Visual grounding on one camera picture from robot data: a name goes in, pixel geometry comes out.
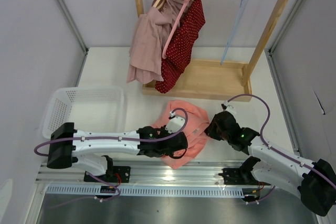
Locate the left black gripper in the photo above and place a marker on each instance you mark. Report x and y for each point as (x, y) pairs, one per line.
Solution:
(163, 130)

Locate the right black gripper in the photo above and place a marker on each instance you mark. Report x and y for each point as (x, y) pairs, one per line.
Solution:
(210, 131)

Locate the light blue plastic hanger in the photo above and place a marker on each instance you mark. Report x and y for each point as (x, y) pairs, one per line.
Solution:
(242, 7)

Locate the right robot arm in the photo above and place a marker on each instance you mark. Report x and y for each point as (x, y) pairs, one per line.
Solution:
(312, 182)

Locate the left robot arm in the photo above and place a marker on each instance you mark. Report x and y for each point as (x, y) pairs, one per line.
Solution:
(89, 151)

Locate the wooden clothes rack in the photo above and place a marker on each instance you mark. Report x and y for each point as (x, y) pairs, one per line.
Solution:
(208, 79)

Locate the red polka dot garment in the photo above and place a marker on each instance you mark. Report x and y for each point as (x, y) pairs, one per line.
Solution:
(179, 50)

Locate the white plastic basket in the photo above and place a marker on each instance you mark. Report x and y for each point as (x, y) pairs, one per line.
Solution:
(97, 109)

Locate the dusty pink dress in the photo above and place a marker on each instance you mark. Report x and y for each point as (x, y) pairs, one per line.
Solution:
(149, 38)

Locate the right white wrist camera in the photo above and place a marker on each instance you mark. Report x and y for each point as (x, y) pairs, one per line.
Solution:
(228, 108)

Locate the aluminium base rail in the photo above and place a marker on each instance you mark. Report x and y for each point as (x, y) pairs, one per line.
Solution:
(149, 173)

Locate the white slotted cable duct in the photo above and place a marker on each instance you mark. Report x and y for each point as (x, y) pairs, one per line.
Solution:
(151, 191)

